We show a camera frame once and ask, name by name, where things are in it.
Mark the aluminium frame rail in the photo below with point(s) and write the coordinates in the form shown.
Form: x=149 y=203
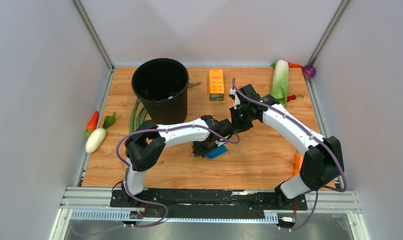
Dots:
x=93 y=203

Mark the white radish with leaves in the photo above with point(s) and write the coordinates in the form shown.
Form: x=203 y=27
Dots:
x=98 y=135

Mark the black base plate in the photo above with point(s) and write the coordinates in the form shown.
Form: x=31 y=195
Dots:
x=206 y=203

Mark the orange juice box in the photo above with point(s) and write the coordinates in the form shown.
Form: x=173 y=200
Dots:
x=298 y=163

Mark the orange carrot at left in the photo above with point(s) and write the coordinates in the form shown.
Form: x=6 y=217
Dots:
x=92 y=125

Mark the green long beans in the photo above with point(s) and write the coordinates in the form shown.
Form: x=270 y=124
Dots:
x=137 y=116

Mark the purple onion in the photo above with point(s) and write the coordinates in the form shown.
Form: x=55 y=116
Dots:
x=308 y=71

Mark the orange carrot at back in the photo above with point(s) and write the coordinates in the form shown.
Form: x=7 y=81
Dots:
x=293 y=65

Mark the napa cabbage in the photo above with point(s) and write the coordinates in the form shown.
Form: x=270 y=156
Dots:
x=280 y=82

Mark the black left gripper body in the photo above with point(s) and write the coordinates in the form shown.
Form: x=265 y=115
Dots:
x=202 y=148

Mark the yellow orange carton box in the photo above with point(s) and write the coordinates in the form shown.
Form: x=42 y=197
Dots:
x=216 y=85

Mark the orange carrot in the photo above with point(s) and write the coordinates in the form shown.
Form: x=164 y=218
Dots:
x=293 y=65
x=92 y=125

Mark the black plastic bin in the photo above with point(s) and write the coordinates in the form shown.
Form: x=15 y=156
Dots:
x=162 y=86

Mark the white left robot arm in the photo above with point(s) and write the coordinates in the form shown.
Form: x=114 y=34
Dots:
x=144 y=146

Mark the red chili pepper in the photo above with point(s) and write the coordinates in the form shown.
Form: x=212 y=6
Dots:
x=294 y=97

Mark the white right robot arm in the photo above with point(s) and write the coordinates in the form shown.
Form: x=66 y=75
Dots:
x=322 y=156

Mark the blue plastic dustpan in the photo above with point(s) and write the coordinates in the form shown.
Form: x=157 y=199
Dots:
x=218 y=151

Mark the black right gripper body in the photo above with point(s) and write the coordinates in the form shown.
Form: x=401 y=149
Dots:
x=241 y=120

